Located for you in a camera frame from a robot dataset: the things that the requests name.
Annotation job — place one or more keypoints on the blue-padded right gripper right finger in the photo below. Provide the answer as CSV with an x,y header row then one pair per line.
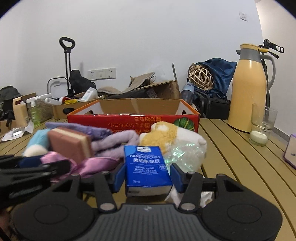
x,y
190,185

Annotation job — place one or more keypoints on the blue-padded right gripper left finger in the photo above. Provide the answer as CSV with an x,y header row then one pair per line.
x,y
105,185

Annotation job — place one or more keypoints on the iridescent plastic bag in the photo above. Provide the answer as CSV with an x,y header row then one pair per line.
x,y
187,155

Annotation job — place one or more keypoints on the lilac fleece cloth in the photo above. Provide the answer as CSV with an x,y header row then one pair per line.
x,y
113,145

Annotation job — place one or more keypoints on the blue handkerchief tissue pack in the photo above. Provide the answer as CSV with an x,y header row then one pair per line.
x,y
146,172

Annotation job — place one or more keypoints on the light blue plush toy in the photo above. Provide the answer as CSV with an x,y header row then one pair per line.
x,y
38,145

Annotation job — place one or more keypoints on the pink sponge block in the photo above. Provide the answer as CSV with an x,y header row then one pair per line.
x,y
71,144

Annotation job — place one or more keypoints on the purple knitted pouch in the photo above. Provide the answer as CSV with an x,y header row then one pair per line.
x,y
94,132

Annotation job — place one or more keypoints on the white and orange plush toy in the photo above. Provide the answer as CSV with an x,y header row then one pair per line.
x,y
165,135

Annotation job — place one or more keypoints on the crumpled white paper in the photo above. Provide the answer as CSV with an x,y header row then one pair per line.
x,y
18,132

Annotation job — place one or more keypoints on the red cardboard fruit box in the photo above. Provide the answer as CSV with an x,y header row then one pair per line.
x,y
137,114

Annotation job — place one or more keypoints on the beige paper carton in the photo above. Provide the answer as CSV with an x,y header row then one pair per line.
x,y
20,112

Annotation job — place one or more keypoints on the green spray bottle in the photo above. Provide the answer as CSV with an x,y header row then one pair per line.
x,y
34,110

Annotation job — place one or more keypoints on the clear cereal container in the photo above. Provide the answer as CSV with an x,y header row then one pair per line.
x,y
45,110

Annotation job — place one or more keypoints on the blue water bottle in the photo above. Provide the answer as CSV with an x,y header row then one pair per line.
x,y
187,93

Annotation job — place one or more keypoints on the black backpack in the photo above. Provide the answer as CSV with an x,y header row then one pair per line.
x,y
8,94

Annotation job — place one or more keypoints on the open brown cardboard box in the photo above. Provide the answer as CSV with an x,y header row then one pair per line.
x,y
144,86

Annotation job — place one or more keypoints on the glass candle jar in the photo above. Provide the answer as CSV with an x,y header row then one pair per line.
x,y
262,122

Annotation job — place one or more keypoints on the purple tissue box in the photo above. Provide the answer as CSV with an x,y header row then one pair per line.
x,y
290,152

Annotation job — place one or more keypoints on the woven rattan ball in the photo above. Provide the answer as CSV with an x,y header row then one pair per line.
x,y
200,77

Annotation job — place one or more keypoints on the yellow thermos jug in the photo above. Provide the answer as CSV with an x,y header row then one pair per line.
x,y
249,86

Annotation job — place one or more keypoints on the dark blue cloth bag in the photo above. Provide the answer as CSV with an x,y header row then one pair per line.
x,y
222,72

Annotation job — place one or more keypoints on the brown cardboard box with handle hole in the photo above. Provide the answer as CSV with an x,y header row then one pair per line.
x,y
61,111

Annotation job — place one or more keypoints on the black trolley handle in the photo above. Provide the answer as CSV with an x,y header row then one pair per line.
x,y
67,44

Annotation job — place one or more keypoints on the white wall socket strip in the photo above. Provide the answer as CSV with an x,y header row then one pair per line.
x,y
102,74

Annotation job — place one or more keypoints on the black camera tripod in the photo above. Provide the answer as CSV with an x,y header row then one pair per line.
x,y
268,64

